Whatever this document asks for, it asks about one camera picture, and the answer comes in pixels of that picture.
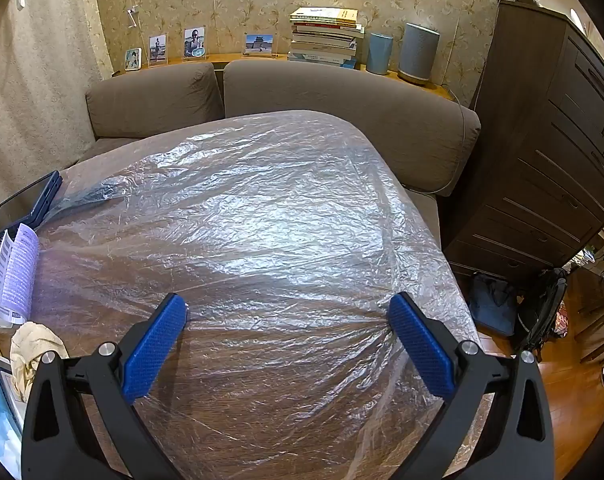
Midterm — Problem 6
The patterned beige curtain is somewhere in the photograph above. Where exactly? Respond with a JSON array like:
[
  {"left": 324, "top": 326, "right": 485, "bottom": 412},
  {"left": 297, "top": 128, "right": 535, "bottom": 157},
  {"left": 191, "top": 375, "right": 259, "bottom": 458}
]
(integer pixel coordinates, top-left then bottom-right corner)
[{"left": 0, "top": 0, "right": 108, "bottom": 221}]

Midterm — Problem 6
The stack of books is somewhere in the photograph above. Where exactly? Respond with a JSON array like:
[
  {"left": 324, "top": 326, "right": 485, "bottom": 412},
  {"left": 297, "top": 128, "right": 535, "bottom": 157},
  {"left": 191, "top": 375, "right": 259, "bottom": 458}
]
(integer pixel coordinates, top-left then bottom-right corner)
[{"left": 288, "top": 7, "right": 365, "bottom": 68}]

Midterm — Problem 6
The wide acrylic photo frame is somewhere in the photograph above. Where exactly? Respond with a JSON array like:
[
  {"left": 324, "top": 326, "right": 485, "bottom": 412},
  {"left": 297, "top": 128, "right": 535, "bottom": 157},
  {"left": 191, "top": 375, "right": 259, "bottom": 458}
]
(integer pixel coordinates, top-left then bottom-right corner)
[{"left": 243, "top": 33, "right": 275, "bottom": 57}]

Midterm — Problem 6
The wooden chair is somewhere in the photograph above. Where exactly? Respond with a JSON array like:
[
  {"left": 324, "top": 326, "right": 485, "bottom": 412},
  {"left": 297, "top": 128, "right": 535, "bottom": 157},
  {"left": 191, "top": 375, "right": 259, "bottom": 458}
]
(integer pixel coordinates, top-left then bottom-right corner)
[{"left": 576, "top": 260, "right": 604, "bottom": 386}]

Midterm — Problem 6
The blue bag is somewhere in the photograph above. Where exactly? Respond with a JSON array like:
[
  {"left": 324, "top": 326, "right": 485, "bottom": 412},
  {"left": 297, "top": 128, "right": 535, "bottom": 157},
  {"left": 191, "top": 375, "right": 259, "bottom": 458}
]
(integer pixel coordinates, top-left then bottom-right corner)
[{"left": 468, "top": 272, "right": 520, "bottom": 337}]

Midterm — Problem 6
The black backpack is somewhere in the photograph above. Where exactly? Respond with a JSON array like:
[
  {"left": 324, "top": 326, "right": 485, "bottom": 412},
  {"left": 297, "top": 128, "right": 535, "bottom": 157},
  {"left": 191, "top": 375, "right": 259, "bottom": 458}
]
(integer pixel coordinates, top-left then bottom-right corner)
[{"left": 512, "top": 267, "right": 568, "bottom": 363}]

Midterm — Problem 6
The blue cylinder speaker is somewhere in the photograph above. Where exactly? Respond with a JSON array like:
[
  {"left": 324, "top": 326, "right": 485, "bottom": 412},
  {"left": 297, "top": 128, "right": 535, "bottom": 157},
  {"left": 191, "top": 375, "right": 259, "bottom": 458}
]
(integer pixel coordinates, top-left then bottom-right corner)
[{"left": 366, "top": 32, "right": 394, "bottom": 76}]

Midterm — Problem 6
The purple ribbed plastic sheet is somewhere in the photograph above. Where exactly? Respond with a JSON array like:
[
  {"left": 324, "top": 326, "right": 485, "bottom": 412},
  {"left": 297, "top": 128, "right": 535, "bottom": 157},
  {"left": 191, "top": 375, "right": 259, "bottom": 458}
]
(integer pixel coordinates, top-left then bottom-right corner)
[{"left": 0, "top": 223, "right": 40, "bottom": 325}]

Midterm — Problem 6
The clear acrylic photo frame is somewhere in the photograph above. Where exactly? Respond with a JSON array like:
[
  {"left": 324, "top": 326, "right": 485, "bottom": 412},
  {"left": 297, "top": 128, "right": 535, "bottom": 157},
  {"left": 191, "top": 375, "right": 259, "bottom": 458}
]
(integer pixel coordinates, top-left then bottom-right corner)
[
  {"left": 148, "top": 35, "right": 167, "bottom": 67},
  {"left": 183, "top": 26, "right": 207, "bottom": 61}
]

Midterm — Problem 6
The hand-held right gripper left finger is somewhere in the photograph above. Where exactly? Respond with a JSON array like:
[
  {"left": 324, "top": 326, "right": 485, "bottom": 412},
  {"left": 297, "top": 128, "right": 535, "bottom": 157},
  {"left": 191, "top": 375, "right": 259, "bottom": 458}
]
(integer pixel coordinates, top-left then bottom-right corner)
[{"left": 21, "top": 292, "right": 190, "bottom": 480}]

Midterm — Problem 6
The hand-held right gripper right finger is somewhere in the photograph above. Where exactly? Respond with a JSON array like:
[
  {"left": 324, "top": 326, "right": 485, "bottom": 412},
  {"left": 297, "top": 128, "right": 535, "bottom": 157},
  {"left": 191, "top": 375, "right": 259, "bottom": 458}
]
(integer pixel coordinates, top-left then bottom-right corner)
[{"left": 387, "top": 291, "right": 555, "bottom": 480}]

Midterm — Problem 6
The brown fabric sofa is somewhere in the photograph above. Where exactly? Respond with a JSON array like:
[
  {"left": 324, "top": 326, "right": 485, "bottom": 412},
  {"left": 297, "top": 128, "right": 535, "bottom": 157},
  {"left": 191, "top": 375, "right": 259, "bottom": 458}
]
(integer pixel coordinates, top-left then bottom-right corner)
[{"left": 64, "top": 60, "right": 482, "bottom": 256}]

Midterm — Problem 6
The grey fabric speaker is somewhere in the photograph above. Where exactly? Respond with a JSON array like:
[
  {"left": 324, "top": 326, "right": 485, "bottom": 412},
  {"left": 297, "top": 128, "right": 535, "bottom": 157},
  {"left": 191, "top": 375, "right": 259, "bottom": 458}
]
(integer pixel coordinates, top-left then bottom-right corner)
[{"left": 398, "top": 22, "right": 440, "bottom": 85}]

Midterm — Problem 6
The clear plastic table cover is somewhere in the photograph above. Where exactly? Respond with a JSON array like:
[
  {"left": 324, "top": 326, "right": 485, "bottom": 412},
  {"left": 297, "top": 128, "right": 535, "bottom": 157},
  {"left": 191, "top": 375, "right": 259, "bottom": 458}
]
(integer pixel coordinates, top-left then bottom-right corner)
[{"left": 0, "top": 110, "right": 480, "bottom": 480}]

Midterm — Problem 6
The dark wooden cabinet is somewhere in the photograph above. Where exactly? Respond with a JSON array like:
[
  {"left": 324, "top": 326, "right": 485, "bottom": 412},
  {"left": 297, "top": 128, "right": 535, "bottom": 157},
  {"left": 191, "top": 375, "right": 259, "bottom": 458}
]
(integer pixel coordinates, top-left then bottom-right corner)
[{"left": 442, "top": 0, "right": 604, "bottom": 276}]

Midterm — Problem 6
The dark flat strip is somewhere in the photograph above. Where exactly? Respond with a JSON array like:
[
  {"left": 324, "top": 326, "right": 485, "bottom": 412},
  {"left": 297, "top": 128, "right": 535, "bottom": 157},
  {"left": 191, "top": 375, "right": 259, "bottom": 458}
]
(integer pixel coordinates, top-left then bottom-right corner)
[{"left": 57, "top": 180, "right": 128, "bottom": 216}]

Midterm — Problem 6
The cream paper towel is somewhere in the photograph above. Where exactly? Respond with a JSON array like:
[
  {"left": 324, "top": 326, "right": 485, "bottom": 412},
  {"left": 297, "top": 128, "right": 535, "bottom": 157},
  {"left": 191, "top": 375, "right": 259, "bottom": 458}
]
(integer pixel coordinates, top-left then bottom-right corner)
[{"left": 9, "top": 321, "right": 70, "bottom": 403}]

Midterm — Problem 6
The tablet in blue case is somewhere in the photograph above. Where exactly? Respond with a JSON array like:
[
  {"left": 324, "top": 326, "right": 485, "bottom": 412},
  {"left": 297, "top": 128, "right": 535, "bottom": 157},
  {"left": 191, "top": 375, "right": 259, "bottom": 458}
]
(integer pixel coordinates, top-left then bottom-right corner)
[{"left": 0, "top": 170, "right": 63, "bottom": 250}]

